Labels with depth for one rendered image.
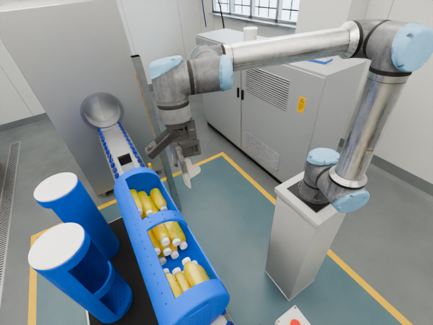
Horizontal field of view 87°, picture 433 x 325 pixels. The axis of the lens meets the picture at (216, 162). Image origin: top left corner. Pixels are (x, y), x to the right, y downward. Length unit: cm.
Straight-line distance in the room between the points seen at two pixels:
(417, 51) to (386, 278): 206
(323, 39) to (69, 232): 153
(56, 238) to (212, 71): 130
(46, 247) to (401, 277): 266
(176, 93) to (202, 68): 9
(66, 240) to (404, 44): 166
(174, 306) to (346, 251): 196
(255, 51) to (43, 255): 141
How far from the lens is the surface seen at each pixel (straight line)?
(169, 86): 62
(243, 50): 78
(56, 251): 155
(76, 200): 192
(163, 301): 100
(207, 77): 62
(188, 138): 70
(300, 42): 85
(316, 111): 214
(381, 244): 281
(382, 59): 90
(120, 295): 228
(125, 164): 195
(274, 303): 224
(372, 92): 93
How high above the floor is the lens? 212
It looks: 40 degrees down
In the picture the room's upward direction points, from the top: 5 degrees counter-clockwise
